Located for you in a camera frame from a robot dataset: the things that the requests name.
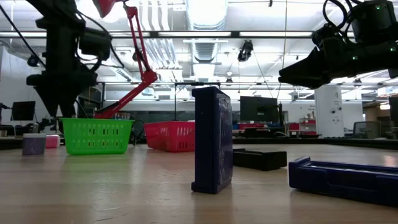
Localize black metal stand frame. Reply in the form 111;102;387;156
173;81;222;121

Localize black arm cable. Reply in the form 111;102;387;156
322;0;356;31
0;4;125;72

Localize black ceiling spotlight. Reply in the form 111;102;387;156
237;39;254;63
27;53;42;68

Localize silver ventilation duct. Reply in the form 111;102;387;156
185;0;229;97

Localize black overhead frame beam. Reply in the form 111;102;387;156
0;30;315;39

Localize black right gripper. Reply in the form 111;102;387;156
278;24;386;90

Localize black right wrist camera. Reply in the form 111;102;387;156
350;0;398;44

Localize dark blue staple box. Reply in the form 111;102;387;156
288;156;398;207
190;86;234;195

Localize red plastic basket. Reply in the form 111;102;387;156
144;120;196;153

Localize black staple box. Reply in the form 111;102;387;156
232;148;288;172

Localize red storage bin rack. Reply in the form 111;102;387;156
287;117;318;136

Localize purple USB charger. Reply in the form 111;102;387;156
21;133;47;156

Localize black metal table frame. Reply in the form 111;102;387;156
0;136;398;151

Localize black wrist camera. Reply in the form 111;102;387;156
350;0;398;44
78;27;112;62

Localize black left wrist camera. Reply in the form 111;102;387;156
78;27;112;62

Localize red desk lamp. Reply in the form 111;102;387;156
92;0;159;120

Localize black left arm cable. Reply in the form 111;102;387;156
0;4;125;72

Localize white round pillar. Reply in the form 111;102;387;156
314;85;345;139

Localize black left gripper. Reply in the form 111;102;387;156
25;61;98;119

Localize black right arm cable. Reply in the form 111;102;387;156
322;0;356;31

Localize green plastic basket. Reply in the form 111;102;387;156
60;117;135;156

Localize small pink USB charger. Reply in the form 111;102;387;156
45;134;61;149

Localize blue red storage bins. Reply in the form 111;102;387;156
232;122;282;131

